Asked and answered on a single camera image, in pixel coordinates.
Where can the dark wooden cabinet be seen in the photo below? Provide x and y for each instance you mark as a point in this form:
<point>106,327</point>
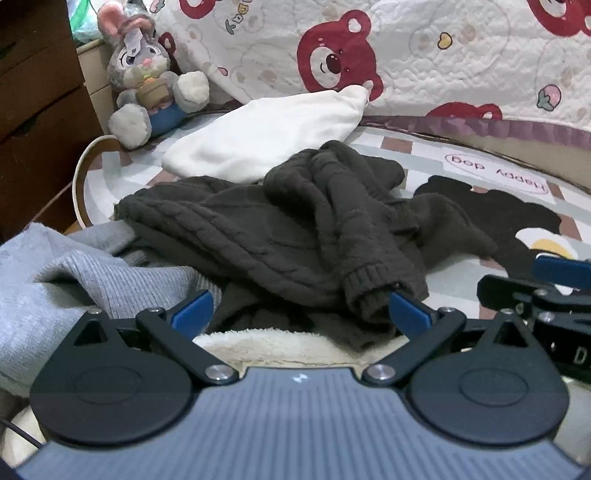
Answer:
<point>32,92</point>

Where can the green plastic bag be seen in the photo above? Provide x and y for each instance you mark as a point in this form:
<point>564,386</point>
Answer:
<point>83,18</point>

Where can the grey ribbed sweater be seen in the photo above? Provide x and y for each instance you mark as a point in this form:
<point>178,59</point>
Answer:
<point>69,286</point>

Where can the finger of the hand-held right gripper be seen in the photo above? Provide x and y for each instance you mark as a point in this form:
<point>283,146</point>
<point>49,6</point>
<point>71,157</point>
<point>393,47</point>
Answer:
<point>503,288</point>
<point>558,266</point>

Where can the grey plush rabbit toy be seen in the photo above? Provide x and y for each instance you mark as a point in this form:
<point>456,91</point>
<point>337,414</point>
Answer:
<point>138,69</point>

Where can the beige bed side panel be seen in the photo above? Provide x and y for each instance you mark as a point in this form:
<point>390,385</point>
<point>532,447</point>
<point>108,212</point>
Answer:
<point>531,157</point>

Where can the cream fleece garment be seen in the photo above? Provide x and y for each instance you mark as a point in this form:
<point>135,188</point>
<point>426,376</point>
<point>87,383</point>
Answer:
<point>286,346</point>

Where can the white cloth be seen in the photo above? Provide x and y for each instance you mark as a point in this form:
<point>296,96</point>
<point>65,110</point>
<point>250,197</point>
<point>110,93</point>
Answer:
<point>258,129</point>

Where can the white quilt with red bears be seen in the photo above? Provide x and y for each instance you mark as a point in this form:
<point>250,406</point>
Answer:
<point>415,55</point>

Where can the beige storage box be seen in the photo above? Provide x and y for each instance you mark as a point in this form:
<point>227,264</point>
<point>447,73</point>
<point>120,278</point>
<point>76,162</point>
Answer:
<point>94,69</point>

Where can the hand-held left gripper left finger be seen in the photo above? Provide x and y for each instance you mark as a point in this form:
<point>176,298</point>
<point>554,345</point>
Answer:
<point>194,311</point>

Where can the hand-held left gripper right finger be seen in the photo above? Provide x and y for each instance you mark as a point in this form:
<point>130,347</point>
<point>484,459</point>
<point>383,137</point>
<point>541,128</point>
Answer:
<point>408,316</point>

